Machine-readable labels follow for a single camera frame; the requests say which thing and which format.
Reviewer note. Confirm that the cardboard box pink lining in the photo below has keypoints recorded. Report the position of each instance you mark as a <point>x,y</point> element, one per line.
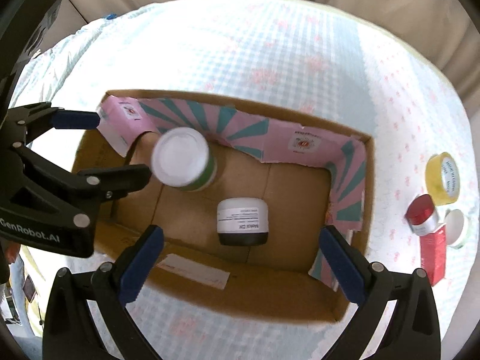
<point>241,191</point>

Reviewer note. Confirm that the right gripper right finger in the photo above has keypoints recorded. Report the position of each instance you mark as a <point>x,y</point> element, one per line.
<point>413,331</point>

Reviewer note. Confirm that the white black cream jar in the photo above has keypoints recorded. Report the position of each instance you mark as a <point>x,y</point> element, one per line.
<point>242,221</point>

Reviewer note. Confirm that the red carton box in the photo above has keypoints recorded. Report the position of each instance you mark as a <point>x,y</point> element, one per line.
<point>433,254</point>

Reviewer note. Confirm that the yellow tape roll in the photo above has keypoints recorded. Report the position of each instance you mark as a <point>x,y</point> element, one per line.
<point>442,179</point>

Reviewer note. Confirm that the red silver cream jar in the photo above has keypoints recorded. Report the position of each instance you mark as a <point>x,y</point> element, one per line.
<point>422,215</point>

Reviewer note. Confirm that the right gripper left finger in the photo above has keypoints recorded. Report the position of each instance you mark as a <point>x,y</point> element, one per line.
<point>70,331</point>

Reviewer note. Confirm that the pale green white jar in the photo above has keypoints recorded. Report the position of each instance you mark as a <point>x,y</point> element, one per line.
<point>457,228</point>

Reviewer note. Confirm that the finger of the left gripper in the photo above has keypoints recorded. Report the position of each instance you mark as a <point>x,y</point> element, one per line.
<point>117,182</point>
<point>24,124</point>

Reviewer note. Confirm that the grey headboard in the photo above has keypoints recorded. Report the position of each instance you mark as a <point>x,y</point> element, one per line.
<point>37,26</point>

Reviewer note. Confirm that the green jar white lid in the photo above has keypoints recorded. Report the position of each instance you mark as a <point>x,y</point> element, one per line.
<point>183,159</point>

